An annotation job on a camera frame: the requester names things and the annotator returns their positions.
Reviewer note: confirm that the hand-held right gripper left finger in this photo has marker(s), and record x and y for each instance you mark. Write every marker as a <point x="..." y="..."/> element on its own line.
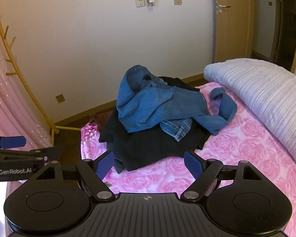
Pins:
<point x="104" y="164"/>

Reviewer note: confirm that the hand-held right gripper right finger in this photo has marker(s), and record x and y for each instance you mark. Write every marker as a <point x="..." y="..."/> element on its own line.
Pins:
<point x="193" y="165"/>

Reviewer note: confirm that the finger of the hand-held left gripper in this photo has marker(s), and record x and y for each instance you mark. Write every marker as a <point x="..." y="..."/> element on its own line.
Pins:
<point x="12" y="142"/>
<point x="49" y="153"/>

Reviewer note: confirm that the blue jeans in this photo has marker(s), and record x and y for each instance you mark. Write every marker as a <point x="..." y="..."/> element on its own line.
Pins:
<point x="157" y="103"/>

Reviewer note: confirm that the yellow coat rack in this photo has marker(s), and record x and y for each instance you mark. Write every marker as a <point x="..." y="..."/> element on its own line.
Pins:
<point x="52" y="134"/>

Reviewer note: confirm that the pink curtain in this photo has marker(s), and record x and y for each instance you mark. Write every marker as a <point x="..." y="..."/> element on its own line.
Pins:
<point x="9" y="103"/>

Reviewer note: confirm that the pink floral bed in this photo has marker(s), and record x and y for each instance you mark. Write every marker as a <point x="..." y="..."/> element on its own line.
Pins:
<point x="236" y="153"/>

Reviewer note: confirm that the black garment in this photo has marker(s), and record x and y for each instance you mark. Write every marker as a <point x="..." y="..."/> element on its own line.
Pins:
<point x="148" y="150"/>

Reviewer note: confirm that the grey striped quilt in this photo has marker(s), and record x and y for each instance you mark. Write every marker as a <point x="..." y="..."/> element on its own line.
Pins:
<point x="261" y="91"/>

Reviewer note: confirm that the light wooden door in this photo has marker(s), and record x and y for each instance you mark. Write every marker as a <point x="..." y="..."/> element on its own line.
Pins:
<point x="234" y="29"/>

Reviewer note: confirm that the dark wooden door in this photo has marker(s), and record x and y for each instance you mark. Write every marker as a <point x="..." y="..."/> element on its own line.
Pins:
<point x="286" y="29"/>

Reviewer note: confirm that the white plug adapter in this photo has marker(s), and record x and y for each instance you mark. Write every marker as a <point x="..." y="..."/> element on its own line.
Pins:
<point x="151" y="1"/>

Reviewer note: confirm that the brown wall outlet plate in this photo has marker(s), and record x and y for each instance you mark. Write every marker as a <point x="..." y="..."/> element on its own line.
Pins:
<point x="60" y="98"/>

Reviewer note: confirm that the white wall socket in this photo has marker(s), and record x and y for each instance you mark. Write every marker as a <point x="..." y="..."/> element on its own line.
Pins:
<point x="139" y="2"/>

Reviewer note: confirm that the beige wall switch plate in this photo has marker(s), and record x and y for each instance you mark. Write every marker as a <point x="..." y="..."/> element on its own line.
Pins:
<point x="177" y="0"/>

